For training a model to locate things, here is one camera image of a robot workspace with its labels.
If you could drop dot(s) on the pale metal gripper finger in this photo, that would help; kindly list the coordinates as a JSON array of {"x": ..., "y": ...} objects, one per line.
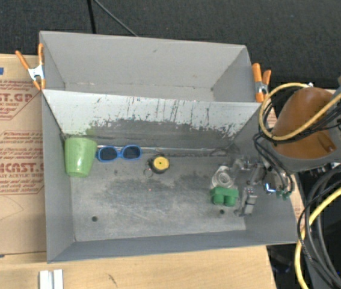
[
  {"x": 242, "y": 163},
  {"x": 248, "y": 199}
]

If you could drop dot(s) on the clear glass jar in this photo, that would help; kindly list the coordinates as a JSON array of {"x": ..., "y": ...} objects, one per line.
[{"x": 222, "y": 178}]

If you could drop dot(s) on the green toy block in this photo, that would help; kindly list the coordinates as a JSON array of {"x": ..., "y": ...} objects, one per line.
[{"x": 223, "y": 196}]

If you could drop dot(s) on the yellow and black tape measure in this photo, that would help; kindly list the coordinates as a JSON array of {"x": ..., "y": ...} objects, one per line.
[{"x": 160, "y": 163}]

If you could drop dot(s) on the grey metal bin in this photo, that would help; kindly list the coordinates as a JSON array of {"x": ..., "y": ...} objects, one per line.
[{"x": 164, "y": 197}]

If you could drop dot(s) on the blue sunglasses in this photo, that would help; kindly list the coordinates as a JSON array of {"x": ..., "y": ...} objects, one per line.
[{"x": 119, "y": 153}]

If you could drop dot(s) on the green plastic cup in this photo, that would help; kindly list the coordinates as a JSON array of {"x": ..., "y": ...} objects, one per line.
[{"x": 78, "y": 156}]

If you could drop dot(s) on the brown cardboard board, red print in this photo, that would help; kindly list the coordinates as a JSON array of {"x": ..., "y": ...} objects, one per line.
[{"x": 14, "y": 149}]

